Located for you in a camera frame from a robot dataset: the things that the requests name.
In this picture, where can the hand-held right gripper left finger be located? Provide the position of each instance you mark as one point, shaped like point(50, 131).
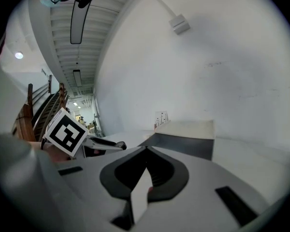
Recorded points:
point(91, 182)

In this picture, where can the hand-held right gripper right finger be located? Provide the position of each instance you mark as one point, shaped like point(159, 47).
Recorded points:
point(203, 178)

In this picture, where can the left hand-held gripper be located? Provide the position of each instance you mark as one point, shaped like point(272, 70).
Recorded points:
point(65, 133)

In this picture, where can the white drawer box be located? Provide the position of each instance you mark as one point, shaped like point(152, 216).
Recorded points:
point(183, 129)

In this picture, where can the test tube rack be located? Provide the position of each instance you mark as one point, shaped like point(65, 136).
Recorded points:
point(161, 120)

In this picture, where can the short ceiling light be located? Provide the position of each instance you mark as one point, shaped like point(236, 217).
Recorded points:
point(77, 78)

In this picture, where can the dark wooden staircase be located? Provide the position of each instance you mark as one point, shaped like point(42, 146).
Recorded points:
point(26, 115)

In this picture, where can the round ceiling lamp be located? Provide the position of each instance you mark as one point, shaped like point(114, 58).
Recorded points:
point(18, 55)

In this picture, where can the blue face mask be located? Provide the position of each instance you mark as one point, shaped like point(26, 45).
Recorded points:
point(49, 2)

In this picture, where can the white wall junction box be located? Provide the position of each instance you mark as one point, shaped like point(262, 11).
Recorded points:
point(179, 24)

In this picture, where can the white wall conduit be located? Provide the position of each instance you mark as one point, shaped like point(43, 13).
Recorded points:
point(159, 1)

